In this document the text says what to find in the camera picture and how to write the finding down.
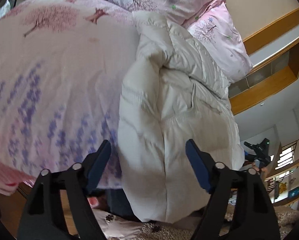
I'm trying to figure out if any person's right hand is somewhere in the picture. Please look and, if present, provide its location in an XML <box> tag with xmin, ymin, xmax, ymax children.
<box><xmin>252</xmin><ymin>163</ymin><xmax>269</xmax><ymax>181</ymax></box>

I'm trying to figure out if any wooden bookshelf with items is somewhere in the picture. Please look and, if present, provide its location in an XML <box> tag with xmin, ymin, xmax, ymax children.
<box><xmin>264</xmin><ymin>159</ymin><xmax>299</xmax><ymax>210</ymax></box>

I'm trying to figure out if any pink floral lower pillow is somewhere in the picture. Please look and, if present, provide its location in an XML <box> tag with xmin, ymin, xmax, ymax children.
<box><xmin>187</xmin><ymin>2</ymin><xmax>253</xmax><ymax>83</ymax></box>

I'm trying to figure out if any window with metal bars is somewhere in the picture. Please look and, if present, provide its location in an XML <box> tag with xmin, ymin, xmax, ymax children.
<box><xmin>275</xmin><ymin>141</ymin><xmax>298</xmax><ymax>170</ymax></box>

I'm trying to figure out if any wooden headboard shelf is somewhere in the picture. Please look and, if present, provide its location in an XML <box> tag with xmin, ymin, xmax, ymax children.
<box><xmin>230</xmin><ymin>8</ymin><xmax>299</xmax><ymax>115</ymax></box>

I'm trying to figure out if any white puffer down jacket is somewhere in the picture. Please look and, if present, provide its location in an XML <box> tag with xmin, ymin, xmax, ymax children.
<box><xmin>118</xmin><ymin>11</ymin><xmax>244</xmax><ymax>223</ymax></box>

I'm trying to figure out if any pink tree-print bed quilt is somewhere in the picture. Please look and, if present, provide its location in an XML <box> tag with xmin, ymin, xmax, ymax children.
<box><xmin>0</xmin><ymin>0</ymin><xmax>139</xmax><ymax>196</ymax></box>

